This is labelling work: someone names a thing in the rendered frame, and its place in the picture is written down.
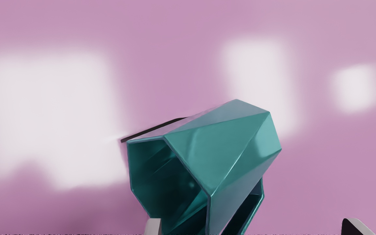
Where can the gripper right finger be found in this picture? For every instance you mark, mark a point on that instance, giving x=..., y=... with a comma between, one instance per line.
x=354, y=227

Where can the teal faceted mug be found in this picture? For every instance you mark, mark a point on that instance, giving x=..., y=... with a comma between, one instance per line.
x=214, y=153

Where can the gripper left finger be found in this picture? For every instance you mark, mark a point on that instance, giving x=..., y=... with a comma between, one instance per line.
x=153, y=227

